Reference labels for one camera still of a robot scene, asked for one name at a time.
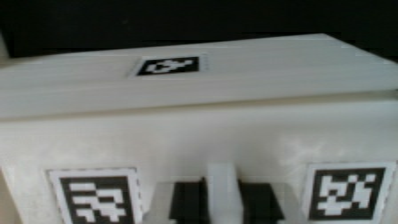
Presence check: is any white door panel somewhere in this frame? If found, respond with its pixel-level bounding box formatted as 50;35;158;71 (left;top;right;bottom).
0;34;398;119
0;97;398;224

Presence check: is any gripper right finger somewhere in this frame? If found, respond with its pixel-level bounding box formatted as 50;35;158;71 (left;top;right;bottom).
238;181;309;224

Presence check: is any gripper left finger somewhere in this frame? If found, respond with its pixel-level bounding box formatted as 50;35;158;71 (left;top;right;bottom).
144;178;210;224

